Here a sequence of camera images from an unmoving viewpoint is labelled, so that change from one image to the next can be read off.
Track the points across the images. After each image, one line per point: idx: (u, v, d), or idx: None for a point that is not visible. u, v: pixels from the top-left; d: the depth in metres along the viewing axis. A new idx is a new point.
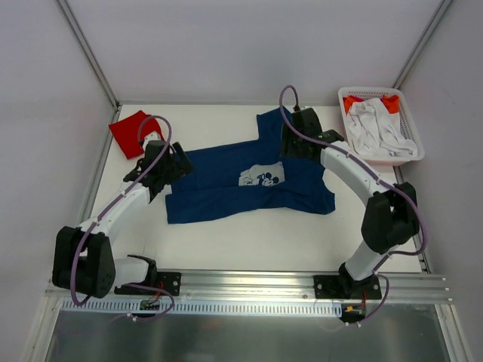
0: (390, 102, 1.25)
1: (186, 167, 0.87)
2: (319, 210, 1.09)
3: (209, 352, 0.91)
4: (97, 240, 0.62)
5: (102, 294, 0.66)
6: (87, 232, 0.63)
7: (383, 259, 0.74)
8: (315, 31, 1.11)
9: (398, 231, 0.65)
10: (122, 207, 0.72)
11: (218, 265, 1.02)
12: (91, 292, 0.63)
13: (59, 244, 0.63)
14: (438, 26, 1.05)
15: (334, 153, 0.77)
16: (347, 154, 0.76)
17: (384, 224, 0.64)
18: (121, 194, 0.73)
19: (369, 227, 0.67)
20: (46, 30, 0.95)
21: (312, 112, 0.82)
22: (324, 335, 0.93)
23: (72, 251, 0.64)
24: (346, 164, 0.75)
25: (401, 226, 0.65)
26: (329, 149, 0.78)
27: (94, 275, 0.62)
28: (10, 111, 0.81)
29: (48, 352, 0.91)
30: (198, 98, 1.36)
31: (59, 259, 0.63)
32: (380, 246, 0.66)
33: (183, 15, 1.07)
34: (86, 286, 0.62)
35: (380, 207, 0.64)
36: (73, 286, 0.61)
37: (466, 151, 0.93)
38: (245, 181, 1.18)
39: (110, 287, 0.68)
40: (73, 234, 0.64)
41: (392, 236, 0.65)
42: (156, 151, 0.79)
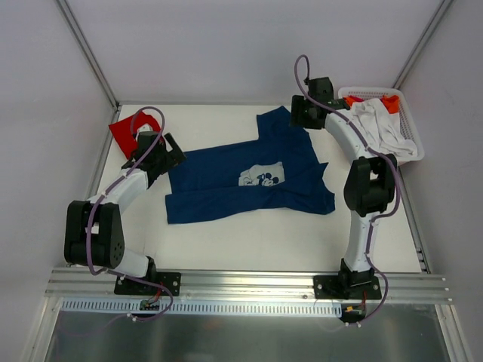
0: (390, 102, 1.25)
1: (179, 157, 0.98)
2: (319, 210, 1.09)
3: (208, 352, 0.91)
4: (107, 210, 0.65)
5: (115, 263, 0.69)
6: (96, 204, 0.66)
7: (369, 231, 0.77)
8: (315, 32, 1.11)
9: (373, 197, 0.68)
10: (123, 188, 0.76)
11: (218, 265, 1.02)
12: (106, 262, 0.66)
13: (69, 217, 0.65)
14: (439, 26, 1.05)
15: (336, 118, 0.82)
16: (347, 121, 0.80)
17: (360, 186, 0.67)
18: (123, 175, 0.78)
19: (349, 187, 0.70)
20: (46, 30, 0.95)
21: (327, 81, 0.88)
22: (324, 336, 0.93)
23: (82, 224, 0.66)
24: (344, 130, 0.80)
25: (377, 191, 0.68)
26: (333, 115, 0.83)
27: (108, 244, 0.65)
28: (10, 111, 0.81)
29: (48, 352, 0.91)
30: (198, 99, 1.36)
31: (70, 232, 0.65)
32: (354, 207, 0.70)
33: (183, 15, 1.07)
34: (102, 256, 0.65)
35: (361, 170, 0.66)
36: (89, 259, 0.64)
37: (466, 150, 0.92)
38: (246, 181, 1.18)
39: (120, 258, 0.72)
40: (81, 207, 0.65)
41: (367, 200, 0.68)
42: (148, 142, 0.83)
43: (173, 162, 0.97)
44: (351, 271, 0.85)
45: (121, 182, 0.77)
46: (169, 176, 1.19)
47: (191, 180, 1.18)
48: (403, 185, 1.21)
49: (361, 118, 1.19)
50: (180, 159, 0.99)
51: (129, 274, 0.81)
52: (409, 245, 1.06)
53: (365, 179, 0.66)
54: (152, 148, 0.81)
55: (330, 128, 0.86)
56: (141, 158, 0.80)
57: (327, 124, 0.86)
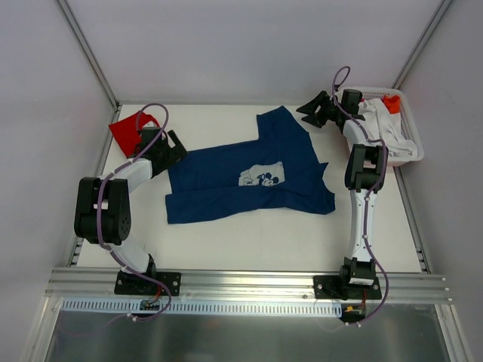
0: (391, 102, 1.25)
1: (181, 152, 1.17)
2: (319, 210, 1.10)
3: (208, 352, 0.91)
4: (117, 184, 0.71)
5: (122, 237, 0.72)
6: (106, 179, 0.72)
7: (367, 210, 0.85)
8: (315, 32, 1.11)
9: (364, 178, 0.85)
10: (132, 170, 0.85)
11: (218, 265, 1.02)
12: (114, 234, 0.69)
13: (81, 192, 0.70)
14: (439, 26, 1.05)
15: (350, 124, 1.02)
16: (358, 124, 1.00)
17: (353, 165, 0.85)
18: (130, 161, 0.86)
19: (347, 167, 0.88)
20: (46, 31, 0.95)
21: (357, 96, 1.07)
22: (324, 335, 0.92)
23: (92, 198, 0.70)
24: (355, 131, 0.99)
25: (370, 175, 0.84)
26: (348, 121, 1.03)
27: (116, 216, 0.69)
28: (10, 111, 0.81)
29: (48, 352, 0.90)
30: (198, 98, 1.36)
31: (81, 206, 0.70)
32: (348, 183, 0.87)
33: (184, 15, 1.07)
34: (110, 227, 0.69)
35: (357, 153, 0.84)
36: (98, 230, 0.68)
37: (466, 150, 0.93)
38: (246, 181, 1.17)
39: (127, 234, 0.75)
40: (92, 182, 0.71)
41: (358, 179, 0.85)
42: (151, 136, 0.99)
43: (176, 157, 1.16)
44: (351, 265, 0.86)
45: (127, 166, 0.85)
46: (169, 176, 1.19)
47: (191, 180, 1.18)
48: (403, 185, 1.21)
49: None
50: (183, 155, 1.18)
51: (131, 265, 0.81)
52: (409, 246, 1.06)
53: (359, 161, 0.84)
54: (156, 139, 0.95)
55: (346, 132, 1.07)
56: (145, 148, 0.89)
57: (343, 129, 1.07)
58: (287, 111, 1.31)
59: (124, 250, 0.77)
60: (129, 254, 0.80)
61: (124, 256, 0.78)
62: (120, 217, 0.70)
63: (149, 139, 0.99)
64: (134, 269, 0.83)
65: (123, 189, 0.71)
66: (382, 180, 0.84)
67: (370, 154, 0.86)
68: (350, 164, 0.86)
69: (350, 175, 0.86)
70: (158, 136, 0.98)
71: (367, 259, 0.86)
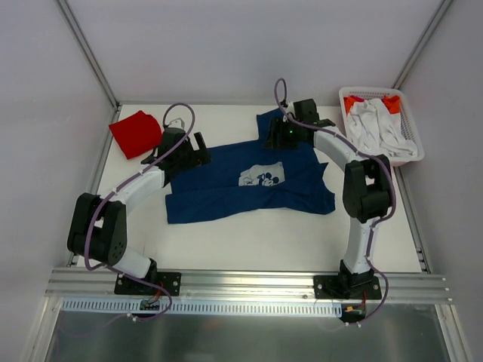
0: (391, 102, 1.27)
1: (202, 157, 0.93)
2: (318, 210, 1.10)
3: (208, 352, 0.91)
4: (114, 208, 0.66)
5: (112, 262, 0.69)
6: (104, 200, 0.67)
7: (372, 234, 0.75)
8: (315, 32, 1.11)
9: (374, 199, 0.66)
10: (138, 185, 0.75)
11: (217, 265, 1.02)
12: (103, 259, 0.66)
13: (78, 210, 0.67)
14: (438, 25, 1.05)
15: (324, 135, 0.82)
16: (334, 135, 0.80)
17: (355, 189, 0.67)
18: (138, 173, 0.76)
19: (347, 194, 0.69)
20: (46, 31, 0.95)
21: (312, 103, 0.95)
22: (324, 335, 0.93)
23: (88, 217, 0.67)
24: (333, 142, 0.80)
25: (379, 194, 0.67)
26: (318, 132, 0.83)
27: (108, 242, 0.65)
28: (10, 111, 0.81)
29: (49, 352, 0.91)
30: (198, 98, 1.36)
31: (76, 223, 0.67)
32: (355, 213, 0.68)
33: (184, 15, 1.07)
34: (101, 252, 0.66)
35: (355, 170, 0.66)
36: (87, 253, 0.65)
37: (466, 150, 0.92)
38: (246, 181, 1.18)
39: (120, 256, 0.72)
40: (90, 200, 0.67)
41: (369, 201, 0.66)
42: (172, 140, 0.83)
43: (196, 162, 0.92)
44: (351, 274, 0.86)
45: (136, 179, 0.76)
46: None
47: (191, 180, 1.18)
48: (403, 185, 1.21)
49: (361, 118, 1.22)
50: (204, 161, 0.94)
51: (130, 273, 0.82)
52: (409, 245, 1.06)
53: (361, 179, 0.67)
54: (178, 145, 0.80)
55: (320, 145, 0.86)
56: (165, 154, 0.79)
57: (315, 142, 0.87)
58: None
59: (118, 265, 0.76)
60: (124, 268, 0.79)
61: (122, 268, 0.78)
62: (112, 243, 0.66)
63: (170, 143, 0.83)
64: (131, 275, 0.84)
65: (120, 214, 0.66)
66: (392, 198, 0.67)
67: (366, 169, 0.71)
68: (352, 186, 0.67)
69: (355, 203, 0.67)
70: (181, 142, 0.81)
71: (364, 270, 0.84)
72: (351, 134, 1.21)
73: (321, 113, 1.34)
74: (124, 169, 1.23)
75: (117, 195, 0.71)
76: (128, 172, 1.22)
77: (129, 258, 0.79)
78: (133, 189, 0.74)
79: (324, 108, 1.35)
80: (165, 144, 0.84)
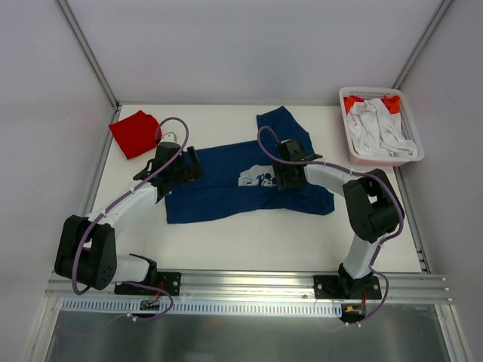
0: (391, 102, 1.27)
1: (196, 172, 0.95)
2: (318, 210, 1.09)
3: (208, 352, 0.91)
4: (103, 233, 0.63)
5: (103, 286, 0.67)
6: (93, 222, 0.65)
7: (376, 250, 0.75)
8: (315, 32, 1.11)
9: (383, 215, 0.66)
10: (127, 204, 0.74)
11: (217, 265, 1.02)
12: (91, 283, 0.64)
13: (66, 232, 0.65)
14: (440, 24, 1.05)
15: (315, 167, 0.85)
16: (324, 164, 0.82)
17: (361, 209, 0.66)
18: (130, 191, 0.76)
19: (354, 216, 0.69)
20: (46, 31, 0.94)
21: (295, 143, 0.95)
22: (324, 335, 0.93)
23: (75, 240, 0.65)
24: (325, 172, 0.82)
25: (385, 212, 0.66)
26: (309, 166, 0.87)
27: (96, 266, 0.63)
28: (10, 111, 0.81)
29: (49, 352, 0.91)
30: (198, 98, 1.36)
31: (63, 248, 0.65)
32: (367, 235, 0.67)
33: (184, 16, 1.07)
34: (89, 276, 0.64)
35: (357, 190, 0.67)
36: (75, 276, 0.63)
37: (467, 151, 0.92)
38: (245, 181, 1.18)
39: (110, 278, 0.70)
40: (78, 223, 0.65)
41: (379, 219, 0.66)
42: (167, 155, 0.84)
43: (189, 176, 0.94)
44: (352, 278, 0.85)
45: (126, 197, 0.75)
46: None
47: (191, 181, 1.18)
48: (403, 185, 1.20)
49: (361, 118, 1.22)
50: (197, 175, 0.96)
51: (130, 274, 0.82)
52: (409, 245, 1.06)
53: (364, 200, 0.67)
54: (173, 159, 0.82)
55: (314, 179, 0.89)
56: (159, 170, 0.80)
57: (309, 176, 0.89)
58: (287, 112, 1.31)
59: (115, 277, 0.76)
60: (121, 277, 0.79)
61: (121, 272, 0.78)
62: (100, 268, 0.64)
63: (164, 159, 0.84)
64: (130, 280, 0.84)
65: (109, 237, 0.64)
66: (398, 210, 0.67)
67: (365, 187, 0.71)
68: (357, 208, 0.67)
69: (365, 223, 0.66)
70: (176, 157, 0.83)
71: (359, 277, 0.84)
72: (351, 134, 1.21)
73: (321, 113, 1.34)
74: (125, 169, 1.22)
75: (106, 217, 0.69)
76: (128, 172, 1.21)
77: (124, 269, 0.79)
78: (125, 207, 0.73)
79: (324, 108, 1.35)
80: (158, 159, 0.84)
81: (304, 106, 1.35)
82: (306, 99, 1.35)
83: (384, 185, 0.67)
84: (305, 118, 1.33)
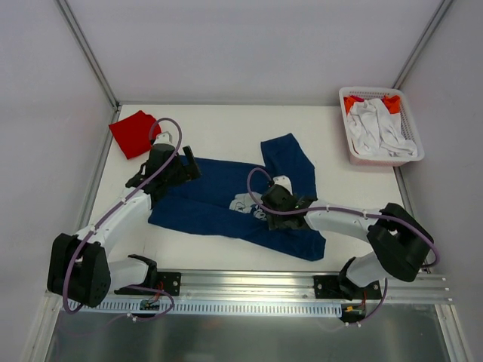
0: (391, 102, 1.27)
1: (193, 172, 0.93)
2: (304, 256, 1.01)
3: (209, 352, 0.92)
4: (92, 252, 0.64)
5: (96, 303, 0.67)
6: (82, 243, 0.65)
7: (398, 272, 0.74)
8: (315, 32, 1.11)
9: (409, 249, 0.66)
10: (121, 215, 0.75)
11: (217, 265, 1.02)
12: (84, 302, 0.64)
13: (54, 253, 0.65)
14: (439, 24, 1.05)
15: (316, 214, 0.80)
16: (327, 209, 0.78)
17: (394, 255, 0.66)
18: (121, 201, 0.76)
19: (388, 264, 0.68)
20: (46, 32, 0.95)
21: (280, 191, 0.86)
22: (324, 335, 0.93)
23: (66, 261, 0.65)
24: (333, 218, 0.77)
25: (414, 246, 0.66)
26: (310, 215, 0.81)
27: (87, 286, 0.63)
28: (11, 111, 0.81)
29: (49, 352, 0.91)
30: (198, 98, 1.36)
31: (54, 268, 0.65)
32: (408, 276, 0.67)
33: (184, 16, 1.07)
34: (81, 296, 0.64)
35: (382, 238, 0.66)
36: (66, 296, 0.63)
37: (467, 151, 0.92)
38: (238, 205, 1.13)
39: (105, 295, 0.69)
40: (68, 243, 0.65)
41: (408, 256, 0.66)
42: (161, 160, 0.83)
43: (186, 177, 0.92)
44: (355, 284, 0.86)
45: (118, 210, 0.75)
46: None
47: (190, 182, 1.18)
48: (404, 185, 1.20)
49: (361, 118, 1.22)
50: (195, 175, 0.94)
51: (130, 277, 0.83)
52: None
53: (392, 245, 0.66)
54: (172, 157, 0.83)
55: (318, 225, 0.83)
56: (153, 176, 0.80)
57: (312, 224, 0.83)
58: (295, 141, 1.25)
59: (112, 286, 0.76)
60: (119, 283, 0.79)
61: (118, 280, 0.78)
62: (92, 287, 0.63)
63: (158, 163, 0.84)
64: (129, 283, 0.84)
65: (98, 258, 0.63)
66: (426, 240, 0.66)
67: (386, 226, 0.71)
68: (382, 254, 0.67)
69: (401, 267, 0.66)
70: (169, 162, 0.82)
71: (364, 284, 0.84)
72: (351, 134, 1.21)
73: (320, 113, 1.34)
74: (124, 170, 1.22)
75: (99, 234, 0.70)
76: (128, 172, 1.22)
77: (120, 278, 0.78)
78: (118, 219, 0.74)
79: (324, 108, 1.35)
80: (152, 163, 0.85)
81: (304, 106, 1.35)
82: (305, 99, 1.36)
83: (404, 222, 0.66)
84: (305, 118, 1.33)
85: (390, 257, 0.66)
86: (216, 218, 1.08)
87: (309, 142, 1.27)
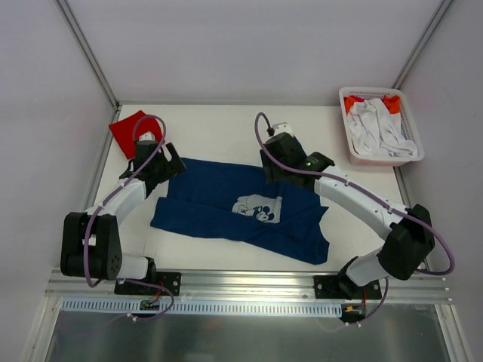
0: (391, 102, 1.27)
1: (179, 167, 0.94)
2: (308, 260, 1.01)
3: (209, 353, 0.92)
4: (105, 222, 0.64)
5: (112, 277, 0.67)
6: (93, 216, 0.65)
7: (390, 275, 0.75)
8: (315, 32, 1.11)
9: (412, 253, 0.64)
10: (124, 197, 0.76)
11: (217, 265, 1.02)
12: (102, 274, 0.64)
13: (66, 229, 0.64)
14: (439, 25, 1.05)
15: (331, 183, 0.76)
16: (346, 182, 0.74)
17: (404, 250, 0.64)
18: (121, 185, 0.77)
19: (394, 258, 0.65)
20: (45, 32, 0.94)
21: (289, 140, 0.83)
22: (324, 335, 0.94)
23: (79, 237, 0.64)
24: (348, 194, 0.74)
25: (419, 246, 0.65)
26: (327, 179, 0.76)
27: (104, 256, 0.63)
28: (11, 111, 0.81)
29: (49, 352, 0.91)
30: (198, 98, 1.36)
31: (67, 246, 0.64)
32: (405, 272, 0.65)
33: (185, 16, 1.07)
34: (98, 268, 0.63)
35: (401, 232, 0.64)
36: (85, 268, 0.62)
37: (467, 150, 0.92)
38: (240, 208, 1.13)
39: (117, 270, 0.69)
40: (78, 218, 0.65)
41: (408, 261, 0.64)
42: (147, 152, 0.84)
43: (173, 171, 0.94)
44: (353, 283, 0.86)
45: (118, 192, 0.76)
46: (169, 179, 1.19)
47: (190, 182, 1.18)
48: (404, 185, 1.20)
49: (361, 118, 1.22)
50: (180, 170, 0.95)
51: (130, 275, 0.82)
52: None
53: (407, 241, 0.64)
54: (156, 151, 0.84)
55: (325, 192, 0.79)
56: (142, 167, 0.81)
57: (321, 189, 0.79)
58: None
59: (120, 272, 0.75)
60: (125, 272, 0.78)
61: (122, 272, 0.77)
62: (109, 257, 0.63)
63: (145, 155, 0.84)
64: (131, 277, 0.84)
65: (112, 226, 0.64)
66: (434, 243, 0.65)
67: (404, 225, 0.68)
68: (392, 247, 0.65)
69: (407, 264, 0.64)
70: (155, 154, 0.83)
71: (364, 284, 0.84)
72: (351, 134, 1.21)
73: (320, 113, 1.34)
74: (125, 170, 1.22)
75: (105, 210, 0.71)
76: None
77: (127, 266, 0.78)
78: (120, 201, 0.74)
79: (324, 108, 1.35)
80: (139, 157, 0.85)
81: (304, 106, 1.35)
82: (306, 100, 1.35)
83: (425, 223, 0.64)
84: (305, 118, 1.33)
85: (391, 259, 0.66)
86: (216, 218, 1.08)
87: (309, 142, 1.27)
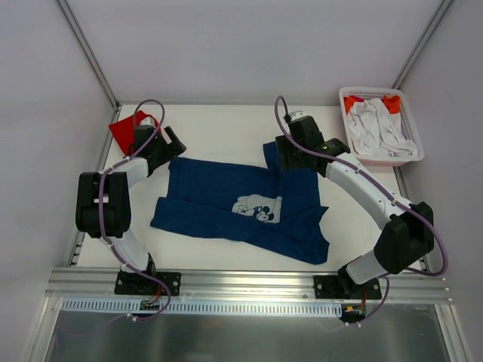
0: (391, 102, 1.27)
1: (177, 148, 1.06)
2: (308, 260, 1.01)
3: (209, 353, 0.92)
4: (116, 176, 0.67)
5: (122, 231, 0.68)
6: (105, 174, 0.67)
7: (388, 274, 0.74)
8: (315, 32, 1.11)
9: (407, 247, 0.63)
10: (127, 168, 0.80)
11: (217, 265, 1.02)
12: (115, 226, 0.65)
13: (81, 185, 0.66)
14: (439, 25, 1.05)
15: (342, 168, 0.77)
16: (357, 170, 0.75)
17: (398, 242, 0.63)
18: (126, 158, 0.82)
19: (388, 248, 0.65)
20: (45, 32, 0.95)
21: (311, 124, 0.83)
22: (324, 335, 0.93)
23: (92, 194, 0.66)
24: (354, 180, 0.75)
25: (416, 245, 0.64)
26: (339, 164, 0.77)
27: (117, 207, 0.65)
28: (11, 111, 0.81)
29: (48, 353, 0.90)
30: (198, 98, 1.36)
31: (81, 200, 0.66)
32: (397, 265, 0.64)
33: (185, 16, 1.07)
34: (112, 220, 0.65)
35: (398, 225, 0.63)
36: (100, 219, 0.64)
37: (467, 150, 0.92)
38: (240, 208, 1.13)
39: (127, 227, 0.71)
40: (92, 176, 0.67)
41: (403, 254, 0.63)
42: (145, 136, 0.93)
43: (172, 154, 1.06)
44: (353, 281, 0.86)
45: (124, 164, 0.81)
46: (169, 179, 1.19)
47: (190, 182, 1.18)
48: (404, 185, 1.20)
49: (361, 118, 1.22)
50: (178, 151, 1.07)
51: (131, 262, 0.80)
52: None
53: (404, 234, 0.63)
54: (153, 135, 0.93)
55: (336, 178, 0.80)
56: (140, 148, 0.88)
57: (331, 173, 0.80)
58: None
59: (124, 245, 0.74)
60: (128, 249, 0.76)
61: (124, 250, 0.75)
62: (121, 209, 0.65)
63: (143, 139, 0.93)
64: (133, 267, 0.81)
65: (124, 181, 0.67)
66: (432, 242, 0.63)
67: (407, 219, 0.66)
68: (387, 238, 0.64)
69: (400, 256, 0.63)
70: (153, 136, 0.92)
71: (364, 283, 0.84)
72: (351, 133, 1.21)
73: (320, 113, 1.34)
74: None
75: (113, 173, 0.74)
76: None
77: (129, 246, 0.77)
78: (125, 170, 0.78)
79: (324, 108, 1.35)
80: (138, 142, 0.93)
81: (303, 106, 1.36)
82: (305, 100, 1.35)
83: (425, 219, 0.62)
84: None
85: (385, 256, 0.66)
86: (216, 218, 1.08)
87: None
